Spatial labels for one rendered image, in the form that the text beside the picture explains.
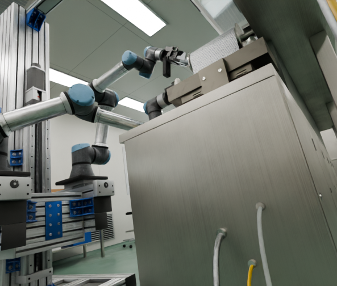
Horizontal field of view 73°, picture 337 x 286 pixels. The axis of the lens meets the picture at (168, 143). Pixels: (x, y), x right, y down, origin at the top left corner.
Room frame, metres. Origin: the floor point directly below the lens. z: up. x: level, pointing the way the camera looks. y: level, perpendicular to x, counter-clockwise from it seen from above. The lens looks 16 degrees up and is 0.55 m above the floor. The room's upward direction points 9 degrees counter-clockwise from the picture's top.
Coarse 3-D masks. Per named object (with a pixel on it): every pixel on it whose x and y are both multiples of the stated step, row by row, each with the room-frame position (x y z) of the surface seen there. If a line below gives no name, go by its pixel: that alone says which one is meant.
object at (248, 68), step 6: (246, 66) 0.67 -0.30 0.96; (252, 66) 0.68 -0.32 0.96; (234, 72) 0.69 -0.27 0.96; (240, 72) 0.69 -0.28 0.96; (246, 72) 0.67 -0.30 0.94; (234, 78) 0.70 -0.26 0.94; (198, 90) 0.78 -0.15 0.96; (186, 96) 0.81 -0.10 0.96; (192, 96) 0.80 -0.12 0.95; (198, 96) 0.78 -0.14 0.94; (186, 102) 0.82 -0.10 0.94
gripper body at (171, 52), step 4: (168, 48) 1.10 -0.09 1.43; (172, 48) 1.07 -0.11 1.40; (176, 48) 1.05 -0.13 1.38; (164, 52) 1.12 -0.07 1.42; (168, 52) 1.11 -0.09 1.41; (172, 52) 1.08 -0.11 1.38; (176, 52) 1.07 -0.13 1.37; (180, 52) 1.08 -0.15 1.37; (160, 56) 1.12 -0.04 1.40; (164, 56) 1.13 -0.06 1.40; (168, 56) 1.09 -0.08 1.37; (172, 56) 1.09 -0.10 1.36; (176, 56) 1.08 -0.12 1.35; (168, 60) 1.09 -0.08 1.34; (176, 64) 1.12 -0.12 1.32
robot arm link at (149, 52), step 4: (148, 48) 1.16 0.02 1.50; (152, 48) 1.15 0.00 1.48; (156, 48) 1.14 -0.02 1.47; (144, 52) 1.19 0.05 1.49; (148, 52) 1.16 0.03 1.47; (152, 52) 1.15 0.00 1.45; (144, 56) 1.21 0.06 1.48; (148, 56) 1.17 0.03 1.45; (152, 56) 1.16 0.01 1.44; (152, 60) 1.18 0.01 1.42; (156, 60) 1.18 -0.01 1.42
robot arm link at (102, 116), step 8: (96, 112) 1.11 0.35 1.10; (104, 112) 1.13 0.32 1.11; (88, 120) 1.13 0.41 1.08; (96, 120) 1.14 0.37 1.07; (104, 120) 1.14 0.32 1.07; (112, 120) 1.15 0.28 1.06; (120, 120) 1.16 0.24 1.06; (128, 120) 1.18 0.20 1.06; (136, 120) 1.21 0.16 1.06; (120, 128) 1.20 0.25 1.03; (128, 128) 1.20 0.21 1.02
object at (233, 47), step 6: (228, 48) 0.87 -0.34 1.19; (234, 48) 0.86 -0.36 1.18; (216, 54) 0.91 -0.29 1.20; (222, 54) 0.89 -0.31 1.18; (228, 54) 0.88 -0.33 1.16; (204, 60) 0.95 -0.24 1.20; (210, 60) 0.93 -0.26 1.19; (216, 60) 0.91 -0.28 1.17; (198, 66) 0.97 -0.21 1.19; (204, 66) 0.95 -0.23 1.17
